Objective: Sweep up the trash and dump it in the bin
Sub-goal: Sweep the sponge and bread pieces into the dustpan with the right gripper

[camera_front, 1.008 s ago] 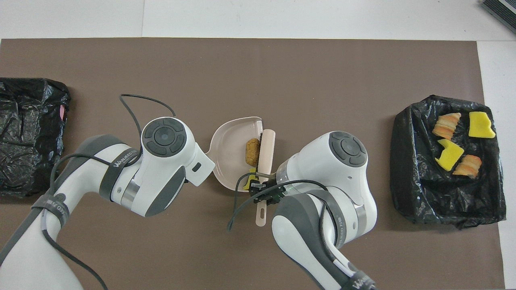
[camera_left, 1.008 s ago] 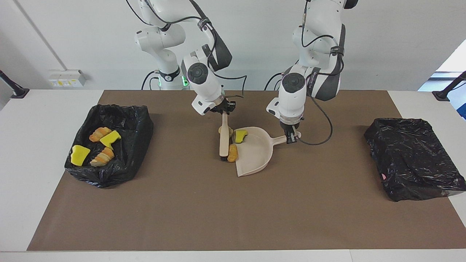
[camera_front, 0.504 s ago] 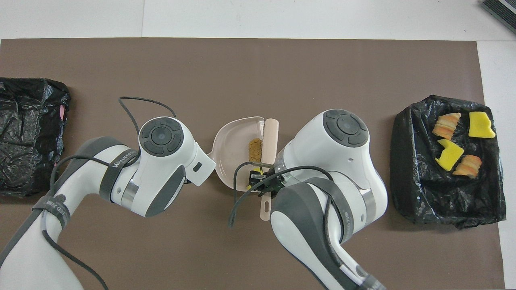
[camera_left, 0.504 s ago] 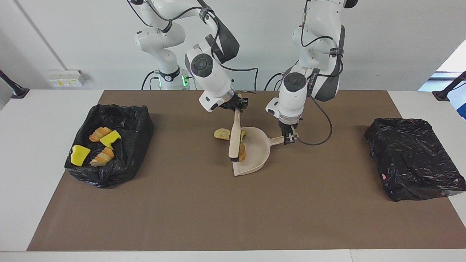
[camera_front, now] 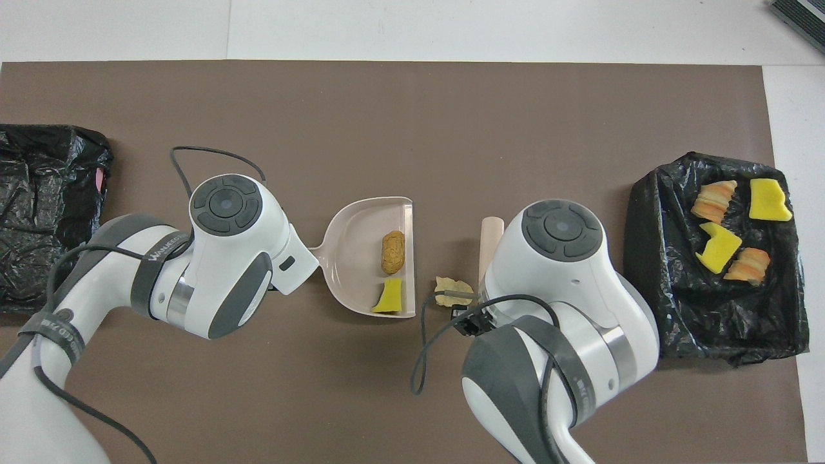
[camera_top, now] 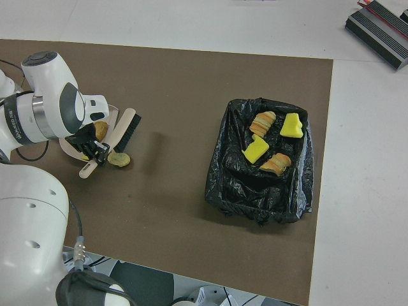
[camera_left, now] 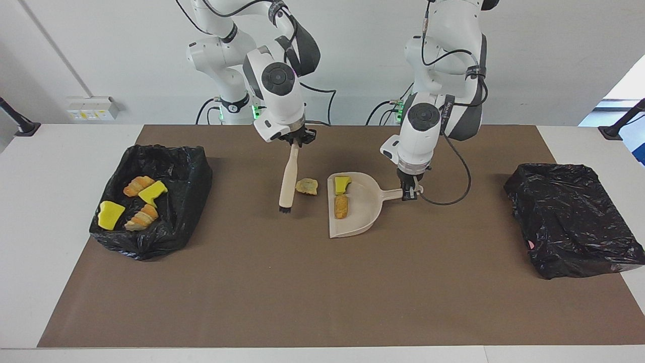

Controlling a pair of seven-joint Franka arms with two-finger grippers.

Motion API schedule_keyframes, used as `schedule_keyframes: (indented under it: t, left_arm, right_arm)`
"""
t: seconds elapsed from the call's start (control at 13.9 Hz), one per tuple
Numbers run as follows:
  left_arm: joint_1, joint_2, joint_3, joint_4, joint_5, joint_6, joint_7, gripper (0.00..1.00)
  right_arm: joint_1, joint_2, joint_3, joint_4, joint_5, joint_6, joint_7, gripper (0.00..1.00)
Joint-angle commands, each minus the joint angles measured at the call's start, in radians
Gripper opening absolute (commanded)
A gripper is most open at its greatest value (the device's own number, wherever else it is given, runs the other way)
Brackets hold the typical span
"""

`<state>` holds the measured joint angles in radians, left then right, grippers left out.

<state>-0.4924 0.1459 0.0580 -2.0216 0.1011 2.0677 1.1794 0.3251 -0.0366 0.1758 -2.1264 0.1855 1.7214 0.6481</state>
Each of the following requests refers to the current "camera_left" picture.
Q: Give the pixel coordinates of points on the pale bread chunk large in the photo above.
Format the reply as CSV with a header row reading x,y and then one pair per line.
x,y
142,218

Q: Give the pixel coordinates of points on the black clamp stand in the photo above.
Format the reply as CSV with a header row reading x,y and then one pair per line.
x,y
25,128
612,132

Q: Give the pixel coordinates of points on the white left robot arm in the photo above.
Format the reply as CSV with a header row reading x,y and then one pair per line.
x,y
418,136

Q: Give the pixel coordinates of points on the beige hand brush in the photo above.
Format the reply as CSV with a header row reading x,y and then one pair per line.
x,y
289,176

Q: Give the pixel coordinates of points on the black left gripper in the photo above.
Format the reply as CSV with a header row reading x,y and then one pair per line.
x,y
411,177

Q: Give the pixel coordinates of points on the yellow wedge sponge piece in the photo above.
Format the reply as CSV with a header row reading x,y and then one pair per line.
x,y
111,216

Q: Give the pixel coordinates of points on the black bag lined bin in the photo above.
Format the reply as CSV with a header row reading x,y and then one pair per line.
x,y
181,201

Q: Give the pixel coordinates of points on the small yellow green sponge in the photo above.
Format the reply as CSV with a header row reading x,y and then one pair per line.
x,y
342,184

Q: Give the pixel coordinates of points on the beige plastic dustpan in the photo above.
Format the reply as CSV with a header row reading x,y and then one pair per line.
x,y
363,212

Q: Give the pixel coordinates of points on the brown table mat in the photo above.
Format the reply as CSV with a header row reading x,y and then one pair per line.
x,y
322,322

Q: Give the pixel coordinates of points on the bright window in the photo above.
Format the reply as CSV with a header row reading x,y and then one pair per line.
x,y
630,85

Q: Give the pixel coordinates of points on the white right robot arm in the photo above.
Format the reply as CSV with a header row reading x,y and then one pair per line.
x,y
277,101

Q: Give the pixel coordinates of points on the yellow notched sponge piece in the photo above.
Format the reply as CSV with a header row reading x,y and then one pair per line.
x,y
152,193

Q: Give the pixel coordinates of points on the brown oblong bread roll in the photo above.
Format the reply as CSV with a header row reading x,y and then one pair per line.
x,y
341,206

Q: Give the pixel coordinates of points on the orange striped croissant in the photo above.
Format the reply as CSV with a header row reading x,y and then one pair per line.
x,y
137,185

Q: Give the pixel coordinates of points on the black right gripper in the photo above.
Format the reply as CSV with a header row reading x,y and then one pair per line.
x,y
297,137

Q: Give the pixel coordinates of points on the black bag bin pink spot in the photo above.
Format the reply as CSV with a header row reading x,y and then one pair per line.
x,y
569,222

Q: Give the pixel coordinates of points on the white wall socket box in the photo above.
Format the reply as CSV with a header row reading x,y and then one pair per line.
x,y
93,108

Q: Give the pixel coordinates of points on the pale bread chunk small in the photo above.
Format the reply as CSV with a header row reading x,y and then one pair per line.
x,y
306,186

